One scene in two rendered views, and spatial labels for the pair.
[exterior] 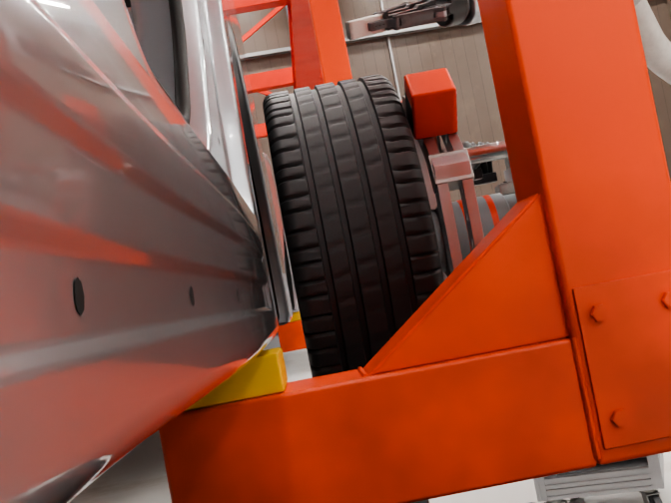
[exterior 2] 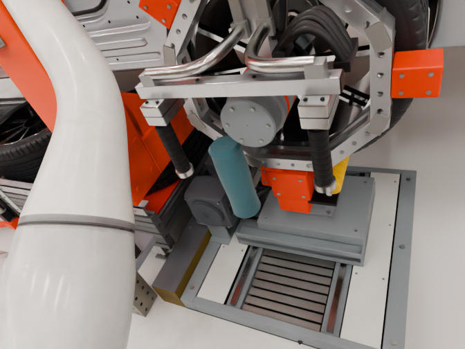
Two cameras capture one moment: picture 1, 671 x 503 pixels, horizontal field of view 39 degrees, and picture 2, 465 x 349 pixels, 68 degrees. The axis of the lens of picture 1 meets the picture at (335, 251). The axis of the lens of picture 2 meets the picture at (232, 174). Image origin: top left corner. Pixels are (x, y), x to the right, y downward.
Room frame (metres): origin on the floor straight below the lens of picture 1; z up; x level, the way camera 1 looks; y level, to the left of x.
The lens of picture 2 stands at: (2.16, -0.90, 1.26)
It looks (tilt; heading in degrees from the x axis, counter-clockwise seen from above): 40 degrees down; 129
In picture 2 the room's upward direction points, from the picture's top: 21 degrees counter-clockwise
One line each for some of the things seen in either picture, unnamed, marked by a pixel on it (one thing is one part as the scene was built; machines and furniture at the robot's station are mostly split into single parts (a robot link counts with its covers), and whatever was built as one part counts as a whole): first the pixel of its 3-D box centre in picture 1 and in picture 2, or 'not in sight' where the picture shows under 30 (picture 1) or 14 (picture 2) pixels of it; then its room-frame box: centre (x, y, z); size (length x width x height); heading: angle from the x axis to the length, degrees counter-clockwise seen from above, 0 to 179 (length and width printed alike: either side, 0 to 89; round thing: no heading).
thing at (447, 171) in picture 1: (441, 241); (271, 82); (1.82, -0.20, 0.85); 0.54 x 0.07 x 0.54; 2
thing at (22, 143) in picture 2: not in sight; (44, 132); (0.13, 0.05, 0.39); 0.66 x 0.66 x 0.24
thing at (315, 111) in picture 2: (518, 192); (319, 102); (2.00, -0.40, 0.93); 0.09 x 0.05 x 0.05; 92
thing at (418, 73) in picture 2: not in sight; (416, 74); (2.13, -0.19, 0.85); 0.09 x 0.08 x 0.07; 2
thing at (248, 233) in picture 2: not in sight; (306, 212); (1.76, -0.03, 0.13); 0.50 x 0.36 x 0.10; 2
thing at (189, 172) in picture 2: not in sight; (174, 148); (1.66, -0.44, 0.83); 0.04 x 0.04 x 0.16
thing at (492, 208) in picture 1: (477, 234); (262, 98); (1.82, -0.27, 0.85); 0.21 x 0.14 x 0.14; 92
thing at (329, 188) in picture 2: not in sight; (321, 156); (2.00, -0.43, 0.83); 0.04 x 0.04 x 0.16
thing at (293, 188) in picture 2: not in sight; (297, 176); (1.82, -0.16, 0.48); 0.16 x 0.12 x 0.17; 92
